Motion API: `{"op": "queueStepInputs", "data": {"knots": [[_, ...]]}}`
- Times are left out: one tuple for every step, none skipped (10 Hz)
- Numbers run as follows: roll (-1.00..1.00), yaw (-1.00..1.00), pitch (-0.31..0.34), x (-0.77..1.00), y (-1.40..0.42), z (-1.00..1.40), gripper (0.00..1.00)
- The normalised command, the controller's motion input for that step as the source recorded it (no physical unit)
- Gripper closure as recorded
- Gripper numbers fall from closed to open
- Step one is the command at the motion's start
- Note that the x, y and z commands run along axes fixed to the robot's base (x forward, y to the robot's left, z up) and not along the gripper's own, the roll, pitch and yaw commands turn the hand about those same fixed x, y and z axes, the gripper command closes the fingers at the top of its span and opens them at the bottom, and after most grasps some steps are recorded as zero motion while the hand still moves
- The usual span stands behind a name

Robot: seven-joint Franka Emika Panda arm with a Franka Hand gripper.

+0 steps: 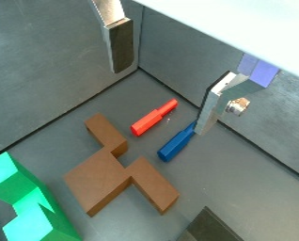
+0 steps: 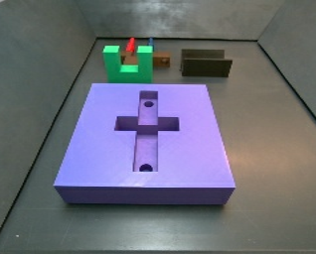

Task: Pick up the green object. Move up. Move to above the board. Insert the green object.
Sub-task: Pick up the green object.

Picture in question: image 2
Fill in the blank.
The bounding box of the green U-shaped block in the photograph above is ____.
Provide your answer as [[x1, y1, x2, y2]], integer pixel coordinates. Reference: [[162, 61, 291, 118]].
[[102, 46, 153, 83]]

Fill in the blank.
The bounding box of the purple board with cross slot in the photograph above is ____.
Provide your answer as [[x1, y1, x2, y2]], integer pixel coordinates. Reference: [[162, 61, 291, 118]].
[[55, 83, 236, 204]]

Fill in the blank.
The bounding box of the brown T-shaped block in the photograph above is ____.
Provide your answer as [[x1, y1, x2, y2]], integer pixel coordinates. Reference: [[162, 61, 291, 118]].
[[121, 52, 170, 67]]

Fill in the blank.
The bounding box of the red peg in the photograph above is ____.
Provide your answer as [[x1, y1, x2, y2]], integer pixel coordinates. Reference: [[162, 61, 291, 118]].
[[126, 37, 135, 53]]

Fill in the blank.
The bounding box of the blue peg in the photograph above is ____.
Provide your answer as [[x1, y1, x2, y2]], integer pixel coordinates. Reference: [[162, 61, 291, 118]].
[[147, 38, 154, 47]]

